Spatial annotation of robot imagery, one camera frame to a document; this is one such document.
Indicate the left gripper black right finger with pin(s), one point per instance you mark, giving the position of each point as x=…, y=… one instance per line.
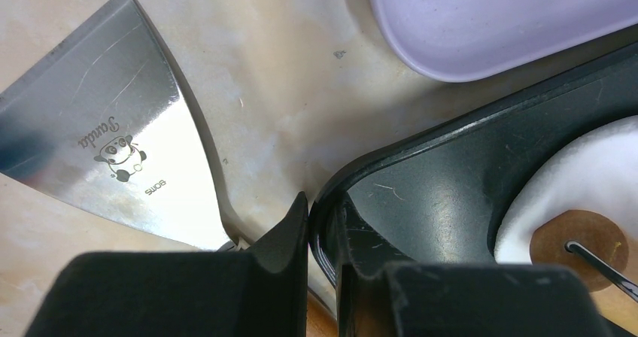
x=401, y=297

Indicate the wooden dough roller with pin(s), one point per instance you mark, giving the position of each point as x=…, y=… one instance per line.
x=599, y=251

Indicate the black baking tray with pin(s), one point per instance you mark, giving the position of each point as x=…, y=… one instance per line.
x=439, y=197

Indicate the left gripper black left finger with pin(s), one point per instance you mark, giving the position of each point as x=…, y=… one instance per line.
x=260, y=291

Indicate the lilac rectangular tray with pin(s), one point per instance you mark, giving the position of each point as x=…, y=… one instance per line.
x=465, y=40

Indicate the metal scraper wooden handle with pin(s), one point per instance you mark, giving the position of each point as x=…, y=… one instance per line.
x=106, y=122

